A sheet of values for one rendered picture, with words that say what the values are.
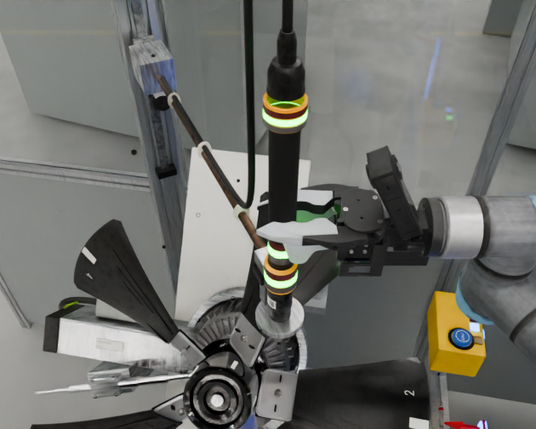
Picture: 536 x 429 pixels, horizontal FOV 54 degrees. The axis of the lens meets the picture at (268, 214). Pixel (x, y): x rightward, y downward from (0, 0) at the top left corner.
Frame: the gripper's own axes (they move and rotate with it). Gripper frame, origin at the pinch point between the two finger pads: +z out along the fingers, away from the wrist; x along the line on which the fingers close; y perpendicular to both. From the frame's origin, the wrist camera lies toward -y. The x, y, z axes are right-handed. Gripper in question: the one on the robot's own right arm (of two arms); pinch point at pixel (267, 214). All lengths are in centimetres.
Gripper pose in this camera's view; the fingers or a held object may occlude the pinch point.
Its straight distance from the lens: 61.5
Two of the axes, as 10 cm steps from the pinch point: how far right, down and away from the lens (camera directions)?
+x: 0.1, -7.0, 7.1
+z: -10.0, 0.0, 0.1
